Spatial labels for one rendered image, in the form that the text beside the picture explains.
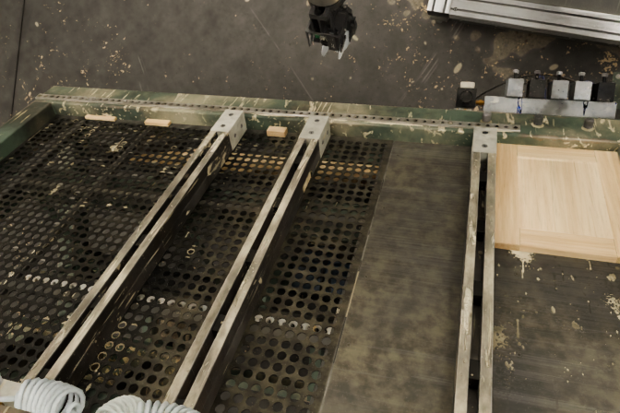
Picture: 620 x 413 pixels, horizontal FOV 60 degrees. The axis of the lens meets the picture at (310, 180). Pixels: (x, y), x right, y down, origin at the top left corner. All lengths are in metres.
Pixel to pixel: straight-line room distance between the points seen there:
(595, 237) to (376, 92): 1.43
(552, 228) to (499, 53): 1.29
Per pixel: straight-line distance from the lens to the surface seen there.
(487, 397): 1.00
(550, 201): 1.45
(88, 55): 3.21
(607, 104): 1.82
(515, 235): 1.33
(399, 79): 2.54
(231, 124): 1.66
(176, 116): 1.86
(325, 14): 1.04
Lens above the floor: 2.51
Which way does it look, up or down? 73 degrees down
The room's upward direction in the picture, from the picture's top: 111 degrees counter-clockwise
